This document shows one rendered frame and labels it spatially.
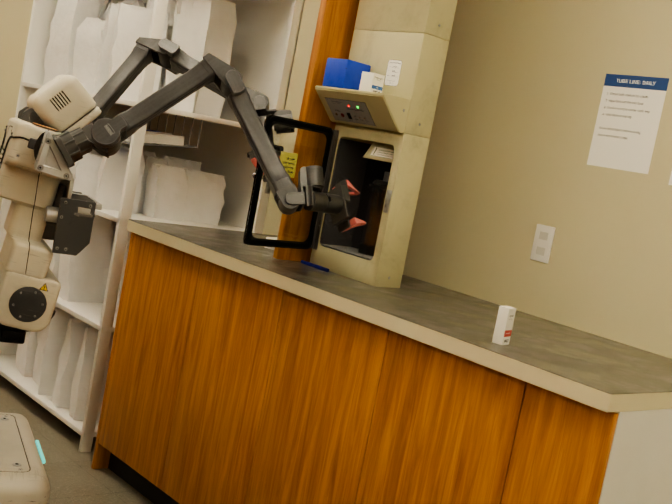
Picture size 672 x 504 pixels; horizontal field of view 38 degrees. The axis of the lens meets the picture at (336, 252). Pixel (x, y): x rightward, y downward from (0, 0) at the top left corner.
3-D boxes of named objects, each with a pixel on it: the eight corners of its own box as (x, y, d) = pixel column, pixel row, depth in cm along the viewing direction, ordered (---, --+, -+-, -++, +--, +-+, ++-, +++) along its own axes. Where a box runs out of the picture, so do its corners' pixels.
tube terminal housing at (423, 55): (363, 269, 336) (407, 46, 328) (430, 290, 312) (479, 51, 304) (308, 264, 319) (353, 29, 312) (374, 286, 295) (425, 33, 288)
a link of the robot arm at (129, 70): (147, 46, 329) (142, 26, 320) (181, 62, 326) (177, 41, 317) (67, 140, 310) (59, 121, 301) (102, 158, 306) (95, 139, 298)
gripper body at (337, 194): (345, 184, 281) (325, 181, 276) (351, 217, 278) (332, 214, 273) (331, 194, 285) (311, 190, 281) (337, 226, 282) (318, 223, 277)
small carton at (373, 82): (369, 93, 299) (373, 74, 298) (381, 95, 295) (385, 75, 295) (358, 91, 295) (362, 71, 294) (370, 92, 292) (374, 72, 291)
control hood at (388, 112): (335, 122, 315) (341, 91, 314) (405, 133, 291) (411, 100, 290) (308, 116, 307) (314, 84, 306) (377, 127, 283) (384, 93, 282)
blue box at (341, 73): (345, 91, 311) (350, 63, 310) (366, 94, 304) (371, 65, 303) (321, 86, 305) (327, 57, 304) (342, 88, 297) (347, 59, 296)
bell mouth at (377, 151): (390, 162, 321) (394, 146, 321) (429, 170, 308) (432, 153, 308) (351, 155, 310) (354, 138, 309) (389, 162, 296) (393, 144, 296)
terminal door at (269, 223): (310, 249, 317) (333, 128, 313) (243, 245, 294) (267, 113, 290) (309, 249, 317) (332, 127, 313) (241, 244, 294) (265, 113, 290)
